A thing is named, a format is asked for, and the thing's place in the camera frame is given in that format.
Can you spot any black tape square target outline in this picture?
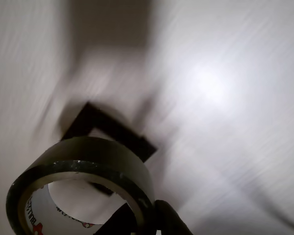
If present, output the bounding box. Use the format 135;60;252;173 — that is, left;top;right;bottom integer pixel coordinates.
59;101;158;197

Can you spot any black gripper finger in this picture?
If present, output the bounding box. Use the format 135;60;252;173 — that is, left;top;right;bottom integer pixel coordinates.
153;199;194;235
94;204;141;235

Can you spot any black tape roll white core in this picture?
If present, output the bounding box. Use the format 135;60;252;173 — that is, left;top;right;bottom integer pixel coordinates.
5;136;156;235

